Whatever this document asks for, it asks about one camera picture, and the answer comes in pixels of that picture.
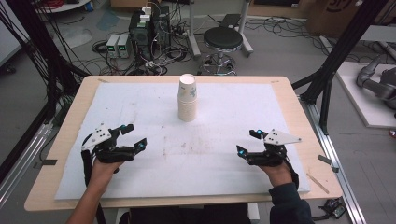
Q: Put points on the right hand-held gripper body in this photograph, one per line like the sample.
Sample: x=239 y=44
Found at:
x=271 y=157

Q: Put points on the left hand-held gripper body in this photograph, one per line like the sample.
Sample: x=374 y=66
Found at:
x=107 y=152

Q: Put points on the stack of paper cups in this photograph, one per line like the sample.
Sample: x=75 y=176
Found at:
x=187 y=102

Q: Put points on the person's right hand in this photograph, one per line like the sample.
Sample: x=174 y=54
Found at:
x=278 y=174

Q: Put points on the person's left hand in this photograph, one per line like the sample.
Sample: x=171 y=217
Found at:
x=102 y=172

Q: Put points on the white foam mat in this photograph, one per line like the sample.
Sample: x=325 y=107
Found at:
x=186 y=161

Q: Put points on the thin wooden stick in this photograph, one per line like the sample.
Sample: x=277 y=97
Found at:
x=317 y=183

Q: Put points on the black tape piece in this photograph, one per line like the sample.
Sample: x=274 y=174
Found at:
x=327 y=161
x=49 y=162

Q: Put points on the small electronic device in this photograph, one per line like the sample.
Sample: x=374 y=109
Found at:
x=334 y=209

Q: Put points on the person's dark clothing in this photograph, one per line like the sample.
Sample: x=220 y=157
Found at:
x=190 y=215

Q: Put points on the grey power supply unit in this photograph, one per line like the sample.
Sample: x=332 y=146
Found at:
x=112 y=46
x=124 y=46

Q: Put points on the black computer tower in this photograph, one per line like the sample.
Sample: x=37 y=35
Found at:
x=149 y=34

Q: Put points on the black round stool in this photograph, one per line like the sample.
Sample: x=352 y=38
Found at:
x=223 y=39

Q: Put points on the white stand leg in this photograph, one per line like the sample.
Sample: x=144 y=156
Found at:
x=246 y=31
x=193 y=31

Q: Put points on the white floor board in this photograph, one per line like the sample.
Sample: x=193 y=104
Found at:
x=358 y=99

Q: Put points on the cardboard box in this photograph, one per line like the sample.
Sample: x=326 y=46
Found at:
x=336 y=17

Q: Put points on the aluminium rail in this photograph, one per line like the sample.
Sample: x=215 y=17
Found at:
x=334 y=168
x=21 y=165

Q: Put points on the black metal frame post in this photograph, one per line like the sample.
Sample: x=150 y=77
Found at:
x=339 y=53
x=40 y=53

